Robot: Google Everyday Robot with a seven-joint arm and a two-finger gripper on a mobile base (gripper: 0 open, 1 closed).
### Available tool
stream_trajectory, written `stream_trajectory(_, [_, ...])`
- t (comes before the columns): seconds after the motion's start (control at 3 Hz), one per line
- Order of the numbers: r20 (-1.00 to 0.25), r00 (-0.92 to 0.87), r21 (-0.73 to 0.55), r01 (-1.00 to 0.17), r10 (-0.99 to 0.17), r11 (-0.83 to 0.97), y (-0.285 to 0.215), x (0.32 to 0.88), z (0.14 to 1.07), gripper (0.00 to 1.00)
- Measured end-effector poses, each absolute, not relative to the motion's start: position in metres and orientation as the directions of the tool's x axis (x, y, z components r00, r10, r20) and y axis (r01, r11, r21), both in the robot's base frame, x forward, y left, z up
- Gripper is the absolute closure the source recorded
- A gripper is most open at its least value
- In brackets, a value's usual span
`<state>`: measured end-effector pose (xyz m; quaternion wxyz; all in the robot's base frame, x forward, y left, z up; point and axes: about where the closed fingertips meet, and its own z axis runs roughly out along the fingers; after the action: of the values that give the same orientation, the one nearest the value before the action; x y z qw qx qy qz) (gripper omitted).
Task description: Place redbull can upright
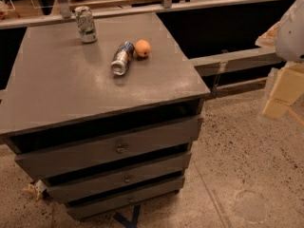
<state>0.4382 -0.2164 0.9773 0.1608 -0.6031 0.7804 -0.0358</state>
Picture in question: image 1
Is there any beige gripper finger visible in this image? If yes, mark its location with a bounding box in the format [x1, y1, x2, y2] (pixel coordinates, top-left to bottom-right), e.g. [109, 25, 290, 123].
[256, 22, 279, 48]
[261, 62, 304, 120]

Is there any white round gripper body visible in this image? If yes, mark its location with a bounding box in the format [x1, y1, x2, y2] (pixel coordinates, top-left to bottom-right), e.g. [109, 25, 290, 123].
[275, 0, 304, 63]

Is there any silver blue redbull can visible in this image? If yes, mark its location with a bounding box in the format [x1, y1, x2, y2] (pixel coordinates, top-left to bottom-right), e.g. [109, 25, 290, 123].
[111, 41, 135, 76]

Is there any top grey drawer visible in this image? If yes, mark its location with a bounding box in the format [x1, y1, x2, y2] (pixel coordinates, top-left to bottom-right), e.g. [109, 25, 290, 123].
[15, 116, 202, 180]

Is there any grey drawer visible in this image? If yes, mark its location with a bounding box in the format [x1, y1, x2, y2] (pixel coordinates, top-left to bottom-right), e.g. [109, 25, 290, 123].
[66, 176, 184, 219]
[47, 151, 191, 203]
[15, 116, 202, 180]

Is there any orange fruit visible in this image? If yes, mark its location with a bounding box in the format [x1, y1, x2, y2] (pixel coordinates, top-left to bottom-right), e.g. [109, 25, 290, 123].
[134, 40, 151, 58]

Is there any grey drawer cabinet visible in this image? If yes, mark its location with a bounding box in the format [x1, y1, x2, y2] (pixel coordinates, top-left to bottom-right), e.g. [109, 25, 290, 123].
[0, 13, 208, 208]

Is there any bottom grey drawer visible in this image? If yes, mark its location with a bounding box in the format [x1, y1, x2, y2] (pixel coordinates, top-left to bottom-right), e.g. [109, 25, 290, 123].
[66, 176, 184, 219]

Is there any middle grey drawer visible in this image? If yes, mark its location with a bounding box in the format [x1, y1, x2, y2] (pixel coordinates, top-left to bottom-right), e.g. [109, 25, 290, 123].
[47, 151, 191, 203]

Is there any small beige floor bracket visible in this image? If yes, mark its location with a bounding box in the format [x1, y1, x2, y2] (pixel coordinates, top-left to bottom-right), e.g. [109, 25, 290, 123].
[23, 180, 47, 200]

